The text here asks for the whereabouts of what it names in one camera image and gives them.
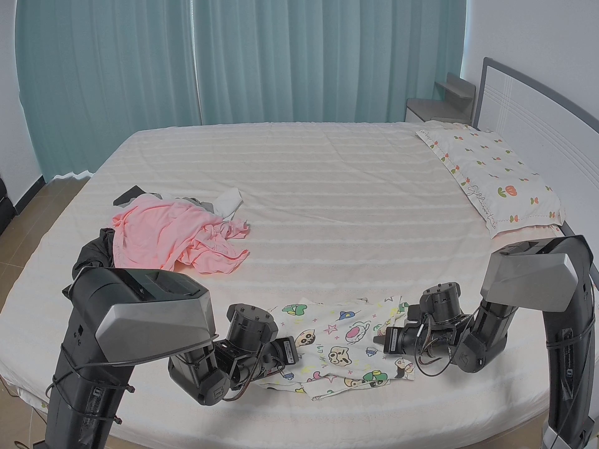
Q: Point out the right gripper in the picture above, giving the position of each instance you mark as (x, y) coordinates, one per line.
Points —
(403, 340)

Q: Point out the black garment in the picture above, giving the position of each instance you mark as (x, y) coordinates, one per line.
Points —
(128, 195)

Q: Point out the white printed pyjama top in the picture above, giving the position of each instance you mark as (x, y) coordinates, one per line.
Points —
(337, 344)

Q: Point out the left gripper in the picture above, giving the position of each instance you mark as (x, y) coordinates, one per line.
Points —
(280, 356)

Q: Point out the dark grey garment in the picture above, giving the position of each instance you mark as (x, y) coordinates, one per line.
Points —
(93, 250)

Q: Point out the white garment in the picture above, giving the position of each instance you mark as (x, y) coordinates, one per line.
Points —
(229, 201)

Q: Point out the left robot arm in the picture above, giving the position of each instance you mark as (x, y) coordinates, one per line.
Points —
(117, 307)

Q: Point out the white printed pillow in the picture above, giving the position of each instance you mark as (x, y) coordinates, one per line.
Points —
(496, 176)

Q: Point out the grey bedside table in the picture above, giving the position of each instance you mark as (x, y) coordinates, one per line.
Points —
(437, 105)

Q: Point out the pink garment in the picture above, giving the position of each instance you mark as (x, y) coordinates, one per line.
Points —
(164, 236)

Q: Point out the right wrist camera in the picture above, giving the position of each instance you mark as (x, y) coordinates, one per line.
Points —
(412, 314)

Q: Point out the bed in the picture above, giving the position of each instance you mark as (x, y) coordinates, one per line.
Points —
(337, 204)

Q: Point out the black chest of drawers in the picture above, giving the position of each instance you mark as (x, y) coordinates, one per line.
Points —
(3, 204)

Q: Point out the light grey garment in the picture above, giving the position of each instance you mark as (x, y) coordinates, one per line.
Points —
(199, 203)

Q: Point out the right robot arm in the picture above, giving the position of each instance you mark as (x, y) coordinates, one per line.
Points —
(529, 274)

